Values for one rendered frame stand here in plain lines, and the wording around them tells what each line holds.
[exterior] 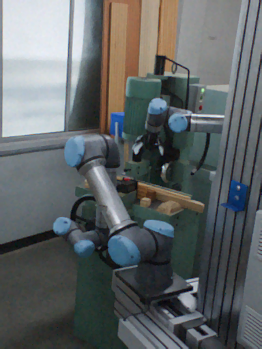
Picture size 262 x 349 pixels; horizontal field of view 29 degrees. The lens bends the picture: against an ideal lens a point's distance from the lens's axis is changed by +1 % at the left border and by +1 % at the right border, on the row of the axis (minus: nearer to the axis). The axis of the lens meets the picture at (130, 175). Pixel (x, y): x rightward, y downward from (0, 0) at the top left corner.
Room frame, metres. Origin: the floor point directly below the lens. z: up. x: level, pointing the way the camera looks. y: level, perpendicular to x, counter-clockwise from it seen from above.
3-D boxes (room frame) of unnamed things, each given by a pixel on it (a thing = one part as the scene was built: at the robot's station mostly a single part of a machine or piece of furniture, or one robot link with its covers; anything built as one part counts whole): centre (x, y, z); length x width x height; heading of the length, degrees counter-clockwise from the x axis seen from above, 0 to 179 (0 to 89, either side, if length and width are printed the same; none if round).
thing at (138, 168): (2.58, -0.04, 1.03); 0.14 x 0.07 x 0.09; 147
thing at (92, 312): (2.67, -0.09, 0.36); 0.58 x 0.45 x 0.71; 147
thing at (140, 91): (2.57, -0.02, 1.35); 0.18 x 0.18 x 0.31
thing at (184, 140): (2.66, -0.27, 1.23); 0.09 x 0.08 x 0.15; 147
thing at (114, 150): (1.97, 0.09, 1.09); 0.12 x 0.11 x 0.49; 45
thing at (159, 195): (2.50, -0.12, 0.92); 0.60 x 0.02 x 0.04; 57
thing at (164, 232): (1.75, -0.12, 0.98); 0.13 x 0.12 x 0.14; 135
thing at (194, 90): (2.76, -0.32, 1.40); 0.10 x 0.06 x 0.16; 147
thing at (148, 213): (2.46, 0.01, 0.87); 0.61 x 0.30 x 0.06; 57
